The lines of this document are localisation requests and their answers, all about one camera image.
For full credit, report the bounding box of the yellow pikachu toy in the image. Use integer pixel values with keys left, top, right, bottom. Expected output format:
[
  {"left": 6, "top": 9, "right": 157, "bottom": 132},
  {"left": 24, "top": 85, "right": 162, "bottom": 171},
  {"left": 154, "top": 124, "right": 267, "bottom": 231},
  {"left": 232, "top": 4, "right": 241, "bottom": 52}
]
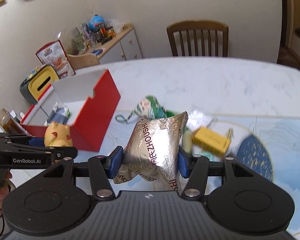
[{"left": 44, "top": 121, "right": 73, "bottom": 147}]

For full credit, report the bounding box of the olive green cylinder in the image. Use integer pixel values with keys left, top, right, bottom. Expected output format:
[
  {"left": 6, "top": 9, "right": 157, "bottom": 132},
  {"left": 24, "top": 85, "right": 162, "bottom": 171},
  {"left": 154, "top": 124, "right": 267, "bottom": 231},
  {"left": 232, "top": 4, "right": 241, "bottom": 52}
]
[{"left": 181, "top": 130, "right": 193, "bottom": 155}]

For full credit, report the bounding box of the yellow cardboard box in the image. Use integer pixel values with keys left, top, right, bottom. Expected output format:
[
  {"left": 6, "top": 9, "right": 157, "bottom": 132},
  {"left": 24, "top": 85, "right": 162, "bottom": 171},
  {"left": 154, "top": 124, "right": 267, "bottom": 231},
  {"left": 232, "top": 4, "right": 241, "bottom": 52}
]
[{"left": 193, "top": 127, "right": 231, "bottom": 157}]

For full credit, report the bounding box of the silver foil snack packet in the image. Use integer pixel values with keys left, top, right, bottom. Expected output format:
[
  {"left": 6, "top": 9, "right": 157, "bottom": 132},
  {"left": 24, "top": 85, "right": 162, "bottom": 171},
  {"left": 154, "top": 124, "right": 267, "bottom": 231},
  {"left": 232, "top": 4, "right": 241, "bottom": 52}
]
[{"left": 113, "top": 112, "right": 188, "bottom": 191}]

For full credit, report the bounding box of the white beads plastic bag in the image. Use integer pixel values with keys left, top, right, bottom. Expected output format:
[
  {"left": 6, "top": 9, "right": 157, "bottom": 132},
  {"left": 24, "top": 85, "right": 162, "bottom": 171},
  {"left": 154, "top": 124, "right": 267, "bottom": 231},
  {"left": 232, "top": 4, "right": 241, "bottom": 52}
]
[{"left": 187, "top": 109, "right": 213, "bottom": 131}]

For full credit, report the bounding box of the green face pouch with tassel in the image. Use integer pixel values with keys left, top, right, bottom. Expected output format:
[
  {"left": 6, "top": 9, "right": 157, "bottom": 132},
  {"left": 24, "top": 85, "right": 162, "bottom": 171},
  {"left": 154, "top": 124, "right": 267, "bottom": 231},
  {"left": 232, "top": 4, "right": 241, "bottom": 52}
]
[{"left": 115, "top": 95, "right": 177, "bottom": 123}]

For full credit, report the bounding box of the person's left hand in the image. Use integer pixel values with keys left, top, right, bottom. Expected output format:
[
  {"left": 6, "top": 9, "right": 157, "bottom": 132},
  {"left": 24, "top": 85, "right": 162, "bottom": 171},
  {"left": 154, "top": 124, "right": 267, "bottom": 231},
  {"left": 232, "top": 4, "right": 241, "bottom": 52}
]
[{"left": 0, "top": 170, "right": 15, "bottom": 217}]

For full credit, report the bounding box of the brown glass jar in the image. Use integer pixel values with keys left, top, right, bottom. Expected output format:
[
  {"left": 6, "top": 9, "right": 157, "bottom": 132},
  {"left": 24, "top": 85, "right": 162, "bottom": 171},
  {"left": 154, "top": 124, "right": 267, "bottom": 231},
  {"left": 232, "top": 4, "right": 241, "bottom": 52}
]
[{"left": 0, "top": 108, "right": 28, "bottom": 134}]

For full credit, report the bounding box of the blue white tissue pack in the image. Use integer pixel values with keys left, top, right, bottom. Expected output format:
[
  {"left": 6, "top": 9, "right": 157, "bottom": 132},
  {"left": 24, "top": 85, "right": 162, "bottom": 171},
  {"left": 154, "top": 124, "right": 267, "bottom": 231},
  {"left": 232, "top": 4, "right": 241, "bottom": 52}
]
[{"left": 45, "top": 103, "right": 71, "bottom": 126}]

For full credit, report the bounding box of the yellow grey tissue box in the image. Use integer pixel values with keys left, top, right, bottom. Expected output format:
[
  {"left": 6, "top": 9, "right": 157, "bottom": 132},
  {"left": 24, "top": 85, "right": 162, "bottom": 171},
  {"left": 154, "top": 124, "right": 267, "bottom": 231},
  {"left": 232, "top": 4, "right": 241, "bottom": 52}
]
[{"left": 19, "top": 64, "right": 59, "bottom": 105}]

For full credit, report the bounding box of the red white cardboard box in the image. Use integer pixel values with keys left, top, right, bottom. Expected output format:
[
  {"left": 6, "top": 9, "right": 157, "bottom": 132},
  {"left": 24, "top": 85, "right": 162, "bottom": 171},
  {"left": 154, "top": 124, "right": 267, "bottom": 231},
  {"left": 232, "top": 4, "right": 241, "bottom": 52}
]
[{"left": 21, "top": 69, "right": 121, "bottom": 152}]

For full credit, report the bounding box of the red snack bag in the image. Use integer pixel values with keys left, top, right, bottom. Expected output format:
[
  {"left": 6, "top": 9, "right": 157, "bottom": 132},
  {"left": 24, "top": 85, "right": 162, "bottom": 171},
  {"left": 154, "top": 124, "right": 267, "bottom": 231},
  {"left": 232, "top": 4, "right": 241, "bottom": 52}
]
[{"left": 36, "top": 40, "right": 76, "bottom": 79}]

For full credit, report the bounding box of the light wooden chair back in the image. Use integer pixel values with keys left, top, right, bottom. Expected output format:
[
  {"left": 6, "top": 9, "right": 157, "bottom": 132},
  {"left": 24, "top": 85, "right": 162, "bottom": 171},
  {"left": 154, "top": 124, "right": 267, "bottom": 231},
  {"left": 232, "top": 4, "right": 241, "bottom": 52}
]
[{"left": 67, "top": 54, "right": 100, "bottom": 70}]

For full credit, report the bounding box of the blue patterned table mat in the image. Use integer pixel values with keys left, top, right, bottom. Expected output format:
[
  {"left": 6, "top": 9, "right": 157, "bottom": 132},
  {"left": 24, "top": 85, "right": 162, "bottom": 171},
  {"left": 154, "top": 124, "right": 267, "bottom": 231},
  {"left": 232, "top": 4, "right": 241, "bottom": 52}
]
[{"left": 75, "top": 115, "right": 300, "bottom": 239}]

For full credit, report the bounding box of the white wooden sideboard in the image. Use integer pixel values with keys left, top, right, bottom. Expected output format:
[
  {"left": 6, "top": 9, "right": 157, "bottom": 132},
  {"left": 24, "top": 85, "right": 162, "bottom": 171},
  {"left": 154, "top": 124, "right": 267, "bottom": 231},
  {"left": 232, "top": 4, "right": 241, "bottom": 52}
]
[{"left": 88, "top": 24, "right": 143, "bottom": 64}]

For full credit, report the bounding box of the blue globe toy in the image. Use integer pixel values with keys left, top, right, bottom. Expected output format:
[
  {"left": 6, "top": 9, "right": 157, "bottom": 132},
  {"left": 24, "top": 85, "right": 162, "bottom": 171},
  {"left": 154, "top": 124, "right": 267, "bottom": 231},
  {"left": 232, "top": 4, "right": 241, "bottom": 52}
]
[{"left": 88, "top": 15, "right": 105, "bottom": 31}]

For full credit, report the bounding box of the brown wooden chair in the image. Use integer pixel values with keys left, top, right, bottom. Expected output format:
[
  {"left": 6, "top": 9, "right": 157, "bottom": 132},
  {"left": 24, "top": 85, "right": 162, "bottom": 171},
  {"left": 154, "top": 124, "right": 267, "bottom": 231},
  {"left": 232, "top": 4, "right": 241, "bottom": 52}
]
[{"left": 166, "top": 20, "right": 229, "bottom": 57}]

